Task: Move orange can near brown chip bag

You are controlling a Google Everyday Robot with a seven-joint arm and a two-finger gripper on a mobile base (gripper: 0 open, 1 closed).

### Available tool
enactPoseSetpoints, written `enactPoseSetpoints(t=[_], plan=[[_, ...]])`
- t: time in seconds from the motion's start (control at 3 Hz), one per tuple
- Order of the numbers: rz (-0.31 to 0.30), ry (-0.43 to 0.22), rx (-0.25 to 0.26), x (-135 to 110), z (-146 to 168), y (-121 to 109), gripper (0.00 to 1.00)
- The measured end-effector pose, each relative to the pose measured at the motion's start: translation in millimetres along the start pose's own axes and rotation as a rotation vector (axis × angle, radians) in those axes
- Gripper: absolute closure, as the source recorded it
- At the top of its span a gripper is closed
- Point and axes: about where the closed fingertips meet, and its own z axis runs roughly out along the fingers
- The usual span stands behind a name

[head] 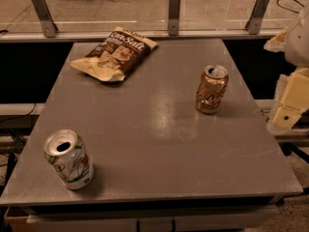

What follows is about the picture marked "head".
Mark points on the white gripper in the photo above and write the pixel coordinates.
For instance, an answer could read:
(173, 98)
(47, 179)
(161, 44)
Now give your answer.
(298, 43)

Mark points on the orange soda can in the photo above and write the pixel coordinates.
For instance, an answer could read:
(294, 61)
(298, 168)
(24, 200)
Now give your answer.
(211, 90)

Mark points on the brown chip bag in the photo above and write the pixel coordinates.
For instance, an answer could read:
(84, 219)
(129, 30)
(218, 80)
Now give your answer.
(114, 58)

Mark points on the white green soda can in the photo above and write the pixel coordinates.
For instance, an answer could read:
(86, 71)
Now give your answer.
(64, 150)

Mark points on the right metal bracket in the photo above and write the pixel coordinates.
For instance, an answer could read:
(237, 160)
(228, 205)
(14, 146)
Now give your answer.
(254, 23)

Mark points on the metal bracket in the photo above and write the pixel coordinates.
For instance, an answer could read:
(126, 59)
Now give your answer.
(254, 23)
(49, 28)
(174, 8)

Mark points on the middle metal bracket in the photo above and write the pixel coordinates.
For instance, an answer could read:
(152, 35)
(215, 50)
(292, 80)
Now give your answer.
(174, 8)

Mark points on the left metal bracket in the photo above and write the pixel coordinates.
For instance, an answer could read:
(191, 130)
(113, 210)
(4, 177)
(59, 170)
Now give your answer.
(49, 28)

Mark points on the metal barrier rail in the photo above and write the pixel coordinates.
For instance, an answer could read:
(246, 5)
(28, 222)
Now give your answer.
(91, 36)

